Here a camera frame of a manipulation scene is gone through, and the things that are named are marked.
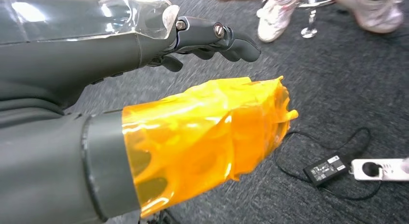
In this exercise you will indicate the chrome stool base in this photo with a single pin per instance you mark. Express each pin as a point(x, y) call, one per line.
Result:
point(311, 16)

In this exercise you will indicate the black power adapter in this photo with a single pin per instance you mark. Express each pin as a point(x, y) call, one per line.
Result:
point(326, 169)

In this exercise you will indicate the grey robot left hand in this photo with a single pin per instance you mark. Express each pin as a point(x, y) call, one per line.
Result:
point(64, 62)

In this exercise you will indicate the white sneaker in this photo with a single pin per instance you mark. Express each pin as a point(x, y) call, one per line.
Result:
point(377, 13)
point(274, 19)

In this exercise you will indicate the white power strip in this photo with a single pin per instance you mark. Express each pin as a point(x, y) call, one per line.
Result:
point(386, 169)

